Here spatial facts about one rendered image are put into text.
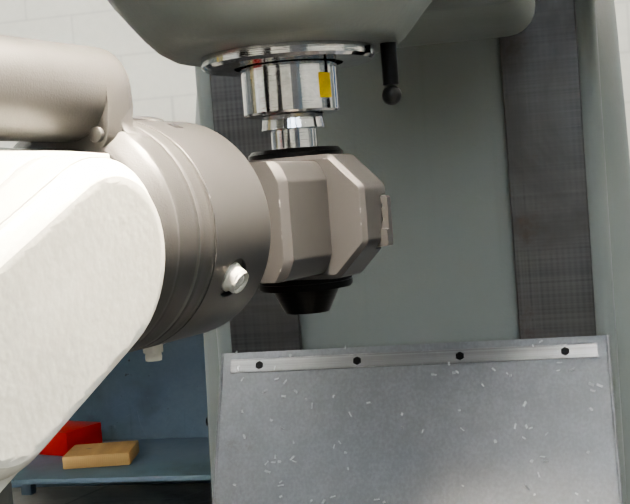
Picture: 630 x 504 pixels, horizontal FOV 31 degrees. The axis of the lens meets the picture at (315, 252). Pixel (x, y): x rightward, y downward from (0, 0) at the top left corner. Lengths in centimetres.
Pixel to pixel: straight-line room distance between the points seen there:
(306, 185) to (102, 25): 470
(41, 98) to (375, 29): 20
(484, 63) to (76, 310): 64
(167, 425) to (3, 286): 484
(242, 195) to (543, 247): 51
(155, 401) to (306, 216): 467
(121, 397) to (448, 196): 432
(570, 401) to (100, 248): 62
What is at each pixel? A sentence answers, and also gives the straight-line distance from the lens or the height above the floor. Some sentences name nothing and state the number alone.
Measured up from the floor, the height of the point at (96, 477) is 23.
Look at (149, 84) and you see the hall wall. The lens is 507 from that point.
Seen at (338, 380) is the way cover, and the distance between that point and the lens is 94.
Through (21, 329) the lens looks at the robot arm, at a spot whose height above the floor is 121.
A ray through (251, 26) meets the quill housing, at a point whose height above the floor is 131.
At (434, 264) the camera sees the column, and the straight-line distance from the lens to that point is 93.
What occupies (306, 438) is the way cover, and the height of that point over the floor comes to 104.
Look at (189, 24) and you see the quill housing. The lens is 51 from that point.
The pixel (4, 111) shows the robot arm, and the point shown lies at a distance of 36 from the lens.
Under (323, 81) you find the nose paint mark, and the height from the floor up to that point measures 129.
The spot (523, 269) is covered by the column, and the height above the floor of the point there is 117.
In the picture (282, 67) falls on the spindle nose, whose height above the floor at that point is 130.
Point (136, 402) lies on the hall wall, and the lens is 517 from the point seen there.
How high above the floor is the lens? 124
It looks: 3 degrees down
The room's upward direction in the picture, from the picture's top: 4 degrees counter-clockwise
